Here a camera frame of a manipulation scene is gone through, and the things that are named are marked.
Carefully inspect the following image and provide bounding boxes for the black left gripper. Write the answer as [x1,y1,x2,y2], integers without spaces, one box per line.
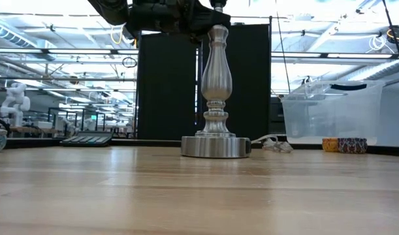
[127,0,232,44]

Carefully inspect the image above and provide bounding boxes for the silver metal lamp base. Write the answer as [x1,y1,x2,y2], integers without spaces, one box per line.
[180,0,252,159]

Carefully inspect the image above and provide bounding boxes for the clear lamp power cord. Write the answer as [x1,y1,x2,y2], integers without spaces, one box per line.
[251,133,294,154]

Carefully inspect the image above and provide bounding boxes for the black partition screen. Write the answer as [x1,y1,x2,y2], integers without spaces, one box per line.
[136,23,272,142]

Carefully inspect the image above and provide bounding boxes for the clear plastic storage bin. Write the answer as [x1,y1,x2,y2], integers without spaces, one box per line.
[280,80,385,146]

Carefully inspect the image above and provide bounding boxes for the black calculator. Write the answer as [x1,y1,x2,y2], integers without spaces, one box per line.
[59,131,114,147]

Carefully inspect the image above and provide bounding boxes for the thin black stand pole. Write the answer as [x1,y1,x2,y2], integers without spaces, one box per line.
[381,0,399,86]

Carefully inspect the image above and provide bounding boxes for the black ceiling-hung device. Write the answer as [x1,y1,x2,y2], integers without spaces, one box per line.
[386,25,399,45]

